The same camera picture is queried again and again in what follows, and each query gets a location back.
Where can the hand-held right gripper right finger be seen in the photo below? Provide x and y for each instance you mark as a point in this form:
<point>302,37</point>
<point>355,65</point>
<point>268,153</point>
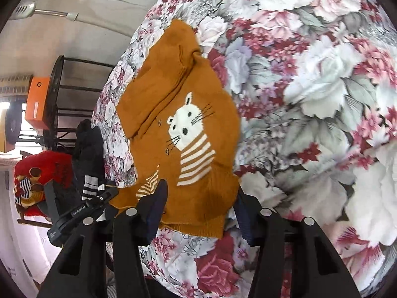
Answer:
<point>245,220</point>

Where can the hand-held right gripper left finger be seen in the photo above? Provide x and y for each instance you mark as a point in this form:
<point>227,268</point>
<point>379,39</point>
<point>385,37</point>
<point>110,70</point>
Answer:
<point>155,214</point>

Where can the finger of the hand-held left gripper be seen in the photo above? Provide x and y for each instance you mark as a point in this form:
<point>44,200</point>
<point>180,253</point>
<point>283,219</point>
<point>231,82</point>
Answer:
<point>104,196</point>
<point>51,201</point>

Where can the orange knitted cat sweater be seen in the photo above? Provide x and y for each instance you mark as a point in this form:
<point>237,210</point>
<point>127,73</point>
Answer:
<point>161,77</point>

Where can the black white striped cloth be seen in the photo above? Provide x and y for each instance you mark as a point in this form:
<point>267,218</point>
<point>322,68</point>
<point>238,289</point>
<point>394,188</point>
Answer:
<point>93,186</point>

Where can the red cloth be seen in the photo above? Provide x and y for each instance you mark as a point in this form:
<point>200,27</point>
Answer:
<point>46,164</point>

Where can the dark cloth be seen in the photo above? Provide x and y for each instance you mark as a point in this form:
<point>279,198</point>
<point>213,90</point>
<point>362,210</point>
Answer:
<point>90,146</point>

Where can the orange cardboard box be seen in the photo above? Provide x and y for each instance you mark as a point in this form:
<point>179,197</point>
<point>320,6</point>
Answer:
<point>37,102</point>

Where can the beige ribbed panel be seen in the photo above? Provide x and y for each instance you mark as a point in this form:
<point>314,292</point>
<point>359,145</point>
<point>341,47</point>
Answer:
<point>15,83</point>

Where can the black metal rack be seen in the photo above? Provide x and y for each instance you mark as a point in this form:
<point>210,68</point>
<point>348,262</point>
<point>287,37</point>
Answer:
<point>57,77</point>

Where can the floral blanket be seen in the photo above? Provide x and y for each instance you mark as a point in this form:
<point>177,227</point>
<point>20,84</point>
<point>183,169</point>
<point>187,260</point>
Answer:
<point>310,68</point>

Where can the white pole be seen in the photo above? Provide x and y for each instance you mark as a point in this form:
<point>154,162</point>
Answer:
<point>49,12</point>

